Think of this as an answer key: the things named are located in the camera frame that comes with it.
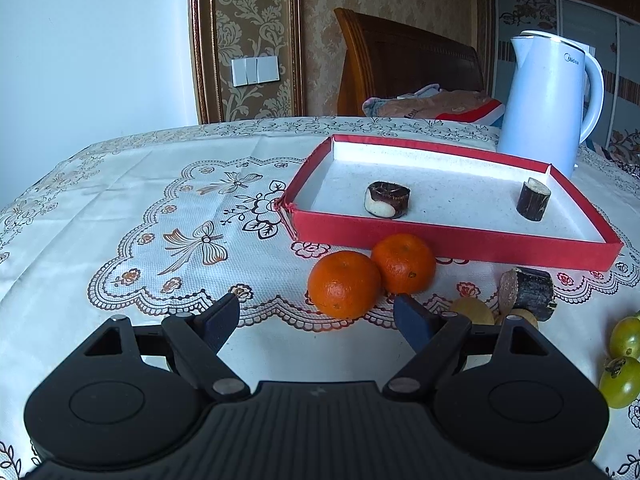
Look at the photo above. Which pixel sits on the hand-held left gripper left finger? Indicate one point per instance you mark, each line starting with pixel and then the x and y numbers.
pixel 222 317

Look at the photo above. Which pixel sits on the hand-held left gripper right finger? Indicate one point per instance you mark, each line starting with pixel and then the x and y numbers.
pixel 410 317

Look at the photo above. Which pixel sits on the orange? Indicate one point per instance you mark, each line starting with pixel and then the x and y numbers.
pixel 344 285
pixel 404 262

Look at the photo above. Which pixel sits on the small yellow fruit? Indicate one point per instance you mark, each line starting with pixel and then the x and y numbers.
pixel 529 316
pixel 472 309

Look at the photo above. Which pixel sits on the red shallow cardboard box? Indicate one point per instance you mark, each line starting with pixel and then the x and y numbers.
pixel 400 240

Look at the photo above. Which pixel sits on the green tomato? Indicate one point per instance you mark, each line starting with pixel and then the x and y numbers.
pixel 620 382
pixel 627 337

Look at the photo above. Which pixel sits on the flat dark sugarcane piece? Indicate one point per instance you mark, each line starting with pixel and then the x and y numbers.
pixel 387 200

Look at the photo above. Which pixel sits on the thick dark sugarcane piece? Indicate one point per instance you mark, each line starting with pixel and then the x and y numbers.
pixel 530 292

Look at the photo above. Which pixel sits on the notched dark sugarcane piece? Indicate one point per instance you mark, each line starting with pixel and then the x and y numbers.
pixel 534 202

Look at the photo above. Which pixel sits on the folded printed blanket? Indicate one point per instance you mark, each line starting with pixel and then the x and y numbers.
pixel 435 105

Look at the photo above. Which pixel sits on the white electric kettle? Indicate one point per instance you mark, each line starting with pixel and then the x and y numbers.
pixel 545 100

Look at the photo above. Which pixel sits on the patterned bed sheet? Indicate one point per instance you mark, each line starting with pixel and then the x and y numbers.
pixel 620 152

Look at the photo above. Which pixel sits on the white wall switch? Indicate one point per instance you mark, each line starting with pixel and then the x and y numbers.
pixel 255 71

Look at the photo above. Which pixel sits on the wooden wall moulding frame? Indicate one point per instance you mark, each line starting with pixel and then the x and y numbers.
pixel 200 35

